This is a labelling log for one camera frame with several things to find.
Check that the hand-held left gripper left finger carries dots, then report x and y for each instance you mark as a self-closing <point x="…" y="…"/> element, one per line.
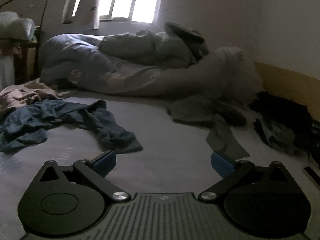
<point x="105" y="162"/>

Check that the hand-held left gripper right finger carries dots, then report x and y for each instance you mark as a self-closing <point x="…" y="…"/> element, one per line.
<point x="221" y="165"/>

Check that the grey garment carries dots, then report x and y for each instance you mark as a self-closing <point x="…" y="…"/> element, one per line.
<point x="195" y="112"/>

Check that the blue garment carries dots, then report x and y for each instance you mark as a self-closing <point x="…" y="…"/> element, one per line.
<point x="62" y="115"/>

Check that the black garment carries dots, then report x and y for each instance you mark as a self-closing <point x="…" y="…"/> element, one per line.
<point x="275" y="110"/>

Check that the white pillow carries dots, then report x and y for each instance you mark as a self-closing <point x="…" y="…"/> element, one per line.
<point x="232" y="72"/>

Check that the yellow wooden board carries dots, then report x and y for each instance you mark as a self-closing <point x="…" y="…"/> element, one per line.
<point x="287" y="85"/>

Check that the pink garment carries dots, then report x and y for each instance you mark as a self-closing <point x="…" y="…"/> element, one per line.
<point x="22" y="95"/>

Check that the blue-grey printed duvet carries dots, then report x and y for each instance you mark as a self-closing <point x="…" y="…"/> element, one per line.
<point x="82" y="55"/>

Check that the grey-green blanket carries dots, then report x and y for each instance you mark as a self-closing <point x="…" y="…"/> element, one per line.
<point x="150" y="47"/>

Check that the dark wooden shelf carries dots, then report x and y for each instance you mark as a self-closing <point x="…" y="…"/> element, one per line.
<point x="21" y="65"/>

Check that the pale folded bedding stack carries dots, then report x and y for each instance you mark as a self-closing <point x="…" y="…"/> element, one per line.
<point x="15" y="26"/>

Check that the barred window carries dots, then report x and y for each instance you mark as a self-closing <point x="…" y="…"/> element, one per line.
<point x="135" y="0"/>

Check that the thin black curved rod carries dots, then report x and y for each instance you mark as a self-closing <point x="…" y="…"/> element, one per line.
<point x="47" y="2"/>

